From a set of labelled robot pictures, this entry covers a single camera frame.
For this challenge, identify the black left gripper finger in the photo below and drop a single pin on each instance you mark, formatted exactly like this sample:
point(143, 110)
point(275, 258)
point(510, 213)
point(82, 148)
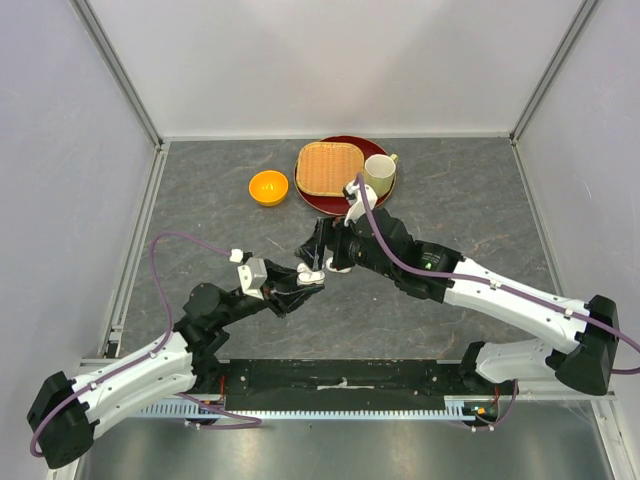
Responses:
point(279, 277)
point(296, 298)

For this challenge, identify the light blue cable duct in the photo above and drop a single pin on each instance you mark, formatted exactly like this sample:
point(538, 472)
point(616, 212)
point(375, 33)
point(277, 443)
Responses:
point(175, 408)

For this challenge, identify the small white charging case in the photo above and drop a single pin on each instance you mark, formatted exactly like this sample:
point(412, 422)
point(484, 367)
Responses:
point(308, 277)

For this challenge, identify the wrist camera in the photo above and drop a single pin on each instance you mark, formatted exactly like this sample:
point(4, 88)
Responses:
point(358, 195)
point(252, 276)

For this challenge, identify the aluminium frame post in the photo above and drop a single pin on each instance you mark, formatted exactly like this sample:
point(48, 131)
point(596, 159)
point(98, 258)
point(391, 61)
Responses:
point(104, 46)
point(568, 41)

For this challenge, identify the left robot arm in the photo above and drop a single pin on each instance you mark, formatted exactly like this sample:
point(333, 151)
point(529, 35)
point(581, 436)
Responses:
point(68, 414)

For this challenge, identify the orange plastic bowl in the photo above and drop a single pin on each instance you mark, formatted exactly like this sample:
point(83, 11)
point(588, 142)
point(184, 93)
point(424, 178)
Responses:
point(268, 188)

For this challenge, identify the white earbud charging case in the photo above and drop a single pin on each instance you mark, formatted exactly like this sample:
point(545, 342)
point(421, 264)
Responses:
point(333, 267)

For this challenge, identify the aluminium frame post left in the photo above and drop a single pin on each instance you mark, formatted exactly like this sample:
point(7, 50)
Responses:
point(104, 46)

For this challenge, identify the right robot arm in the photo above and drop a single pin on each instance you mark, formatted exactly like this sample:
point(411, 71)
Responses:
point(571, 340)

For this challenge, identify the red round lacquer tray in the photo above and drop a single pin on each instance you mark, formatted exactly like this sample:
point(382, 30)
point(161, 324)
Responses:
point(339, 205)

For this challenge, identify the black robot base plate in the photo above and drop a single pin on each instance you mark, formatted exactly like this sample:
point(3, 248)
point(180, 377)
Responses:
point(342, 385)

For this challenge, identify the pale green mug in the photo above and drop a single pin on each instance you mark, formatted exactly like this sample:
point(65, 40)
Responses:
point(380, 172)

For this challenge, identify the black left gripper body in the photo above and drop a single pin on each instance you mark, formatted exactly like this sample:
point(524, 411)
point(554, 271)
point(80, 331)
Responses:
point(264, 290)

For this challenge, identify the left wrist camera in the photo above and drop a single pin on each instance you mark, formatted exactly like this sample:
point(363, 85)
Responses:
point(252, 276)

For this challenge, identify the aluminium frame post right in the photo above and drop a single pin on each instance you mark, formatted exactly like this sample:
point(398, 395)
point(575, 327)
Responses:
point(568, 41)

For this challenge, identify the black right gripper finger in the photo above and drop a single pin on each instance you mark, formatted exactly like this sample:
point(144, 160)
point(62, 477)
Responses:
point(322, 235)
point(313, 256)

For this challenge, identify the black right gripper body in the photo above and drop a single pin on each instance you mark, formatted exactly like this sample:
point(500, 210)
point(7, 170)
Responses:
point(344, 241)

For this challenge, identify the woven bamboo basket tray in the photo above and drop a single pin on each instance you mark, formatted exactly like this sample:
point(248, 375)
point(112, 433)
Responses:
point(325, 168)

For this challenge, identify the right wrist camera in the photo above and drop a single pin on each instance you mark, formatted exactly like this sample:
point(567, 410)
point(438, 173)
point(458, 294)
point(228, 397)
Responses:
point(358, 195)

